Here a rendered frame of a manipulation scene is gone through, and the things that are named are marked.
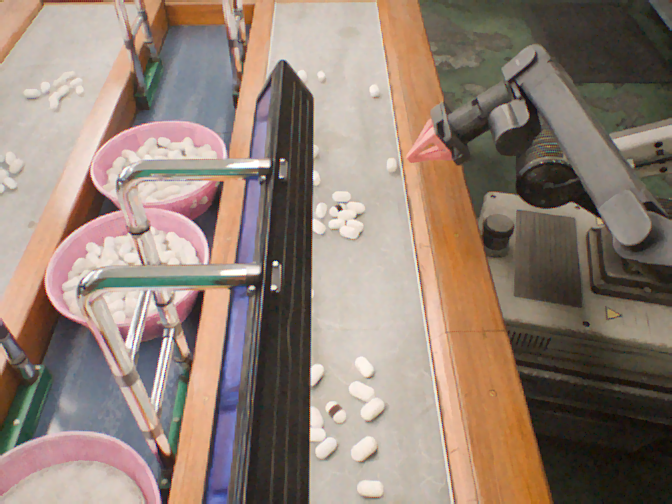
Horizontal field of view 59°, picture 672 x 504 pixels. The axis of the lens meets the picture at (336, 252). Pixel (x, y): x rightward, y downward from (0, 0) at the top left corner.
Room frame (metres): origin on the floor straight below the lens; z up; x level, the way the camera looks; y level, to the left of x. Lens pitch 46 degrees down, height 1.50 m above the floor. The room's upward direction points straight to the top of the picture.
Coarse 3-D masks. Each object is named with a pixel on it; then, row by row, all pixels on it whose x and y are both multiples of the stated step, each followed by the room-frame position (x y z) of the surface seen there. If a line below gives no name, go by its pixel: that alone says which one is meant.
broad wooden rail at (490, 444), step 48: (384, 0) 1.72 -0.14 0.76; (384, 48) 1.47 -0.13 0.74; (432, 96) 1.20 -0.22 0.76; (432, 144) 1.01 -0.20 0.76; (432, 192) 0.86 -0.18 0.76; (432, 240) 0.73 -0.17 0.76; (480, 240) 0.73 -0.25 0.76; (432, 288) 0.63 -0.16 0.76; (480, 288) 0.62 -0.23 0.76; (432, 336) 0.54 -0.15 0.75; (480, 336) 0.53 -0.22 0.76; (480, 384) 0.44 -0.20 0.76; (480, 432) 0.37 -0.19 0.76; (528, 432) 0.37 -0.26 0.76; (480, 480) 0.31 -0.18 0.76; (528, 480) 0.31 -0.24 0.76
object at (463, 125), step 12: (444, 108) 0.86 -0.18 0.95; (468, 108) 0.83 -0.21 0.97; (480, 108) 0.83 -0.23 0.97; (444, 120) 0.83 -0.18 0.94; (456, 120) 0.82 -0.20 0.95; (468, 120) 0.82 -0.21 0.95; (480, 120) 0.81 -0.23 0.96; (444, 132) 0.81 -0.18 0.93; (456, 132) 0.81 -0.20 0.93; (468, 132) 0.81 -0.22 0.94; (480, 132) 0.81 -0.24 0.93; (456, 144) 0.79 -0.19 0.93; (468, 156) 0.79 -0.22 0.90
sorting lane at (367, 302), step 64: (320, 64) 1.39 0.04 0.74; (384, 64) 1.39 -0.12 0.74; (320, 128) 1.11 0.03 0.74; (384, 128) 1.11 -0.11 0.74; (320, 192) 0.89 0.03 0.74; (384, 192) 0.89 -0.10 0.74; (320, 256) 0.72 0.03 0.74; (384, 256) 0.72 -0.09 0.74; (320, 320) 0.58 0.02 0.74; (384, 320) 0.58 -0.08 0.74; (320, 384) 0.46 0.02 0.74; (384, 384) 0.46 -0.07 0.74; (384, 448) 0.36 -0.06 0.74
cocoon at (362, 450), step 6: (366, 438) 0.37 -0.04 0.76; (372, 438) 0.37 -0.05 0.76; (360, 444) 0.36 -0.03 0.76; (366, 444) 0.36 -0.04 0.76; (372, 444) 0.36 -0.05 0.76; (354, 450) 0.35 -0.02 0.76; (360, 450) 0.35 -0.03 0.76; (366, 450) 0.35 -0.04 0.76; (372, 450) 0.35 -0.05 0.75; (354, 456) 0.34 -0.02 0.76; (360, 456) 0.34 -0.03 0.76; (366, 456) 0.34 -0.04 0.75
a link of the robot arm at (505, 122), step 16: (528, 48) 0.84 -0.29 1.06; (512, 64) 0.84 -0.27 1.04; (528, 64) 0.82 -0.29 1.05; (512, 80) 0.82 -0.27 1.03; (496, 112) 0.79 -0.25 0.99; (512, 112) 0.77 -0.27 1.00; (528, 112) 0.76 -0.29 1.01; (496, 128) 0.76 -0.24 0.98; (512, 128) 0.74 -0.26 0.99; (528, 128) 0.74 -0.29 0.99; (496, 144) 0.74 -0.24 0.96; (512, 144) 0.74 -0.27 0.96; (528, 144) 0.74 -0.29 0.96
